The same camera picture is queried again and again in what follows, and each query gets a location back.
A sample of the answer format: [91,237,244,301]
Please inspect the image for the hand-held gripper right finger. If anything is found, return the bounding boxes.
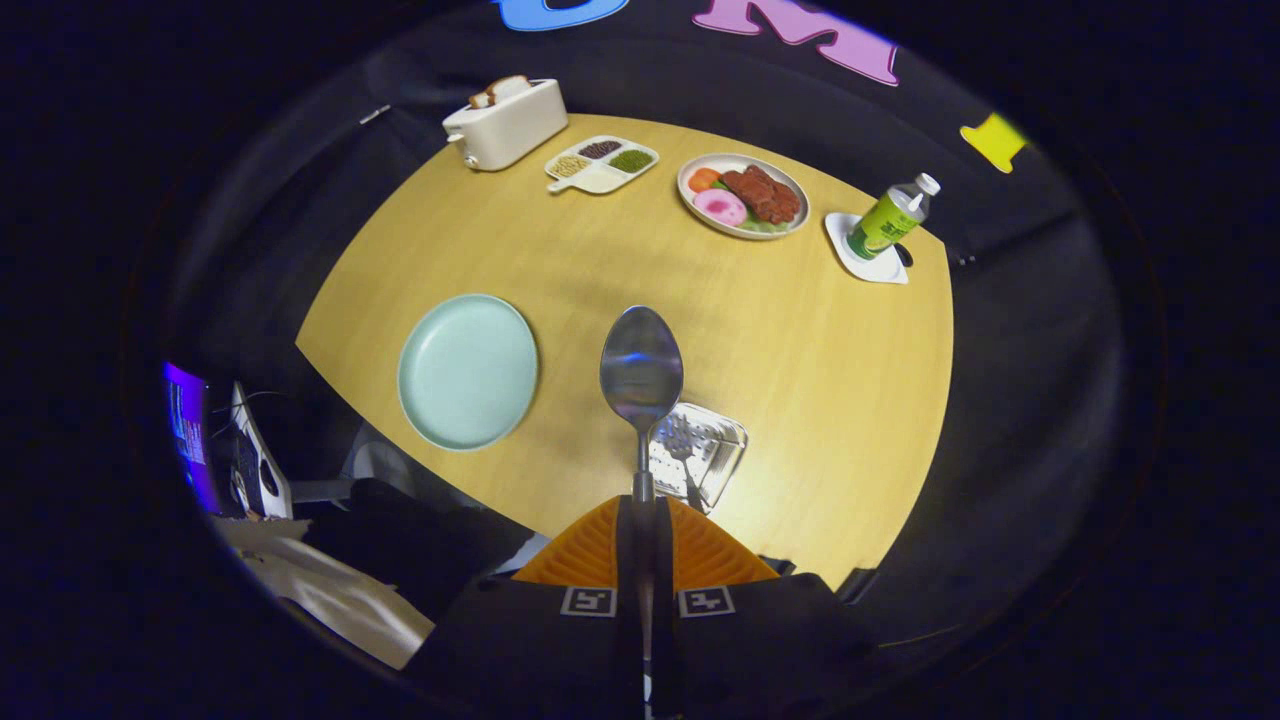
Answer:
[648,496,886,718]

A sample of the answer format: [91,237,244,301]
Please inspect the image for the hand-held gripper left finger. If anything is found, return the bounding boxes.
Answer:
[405,496,643,718]

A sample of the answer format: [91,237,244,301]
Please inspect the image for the silver metal fork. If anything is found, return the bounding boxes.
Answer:
[665,420,706,513]

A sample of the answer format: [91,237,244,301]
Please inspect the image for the silver metal spoon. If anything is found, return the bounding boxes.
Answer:
[599,305,685,503]

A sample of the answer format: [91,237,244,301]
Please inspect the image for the pale cardboard sheet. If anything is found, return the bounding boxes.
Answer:
[215,515,436,669]

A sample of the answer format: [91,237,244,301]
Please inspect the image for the perforated metal cutlery basket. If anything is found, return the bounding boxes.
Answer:
[645,402,749,515]

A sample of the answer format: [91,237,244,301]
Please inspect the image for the light green round plate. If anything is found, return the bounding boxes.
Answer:
[397,293,540,452]

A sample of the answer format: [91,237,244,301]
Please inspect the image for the white electronic device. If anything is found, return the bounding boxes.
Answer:
[228,382,294,519]

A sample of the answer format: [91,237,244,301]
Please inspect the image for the white square coaster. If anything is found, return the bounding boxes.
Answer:
[824,212,911,285]

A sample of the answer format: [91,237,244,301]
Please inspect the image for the glowing purple screen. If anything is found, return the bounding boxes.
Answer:
[165,362,221,513]

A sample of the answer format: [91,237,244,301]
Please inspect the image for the black backdrop cloth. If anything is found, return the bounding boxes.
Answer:
[150,0,1141,651]

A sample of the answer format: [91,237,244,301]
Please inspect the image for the green label plastic bottle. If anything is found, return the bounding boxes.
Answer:
[846,173,942,261]

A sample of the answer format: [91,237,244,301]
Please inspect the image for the pink round ham slice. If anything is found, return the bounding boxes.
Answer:
[693,188,748,228]

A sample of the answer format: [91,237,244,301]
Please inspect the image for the white round food plate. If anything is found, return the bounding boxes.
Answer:
[677,153,811,241]

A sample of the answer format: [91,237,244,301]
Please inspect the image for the brown steak pieces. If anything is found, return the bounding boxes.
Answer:
[720,165,803,225]

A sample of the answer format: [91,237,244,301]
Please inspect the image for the white divided snack dish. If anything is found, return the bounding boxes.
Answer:
[544,135,660,195]

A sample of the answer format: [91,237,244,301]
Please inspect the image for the white toaster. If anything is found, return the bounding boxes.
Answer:
[442,78,569,172]

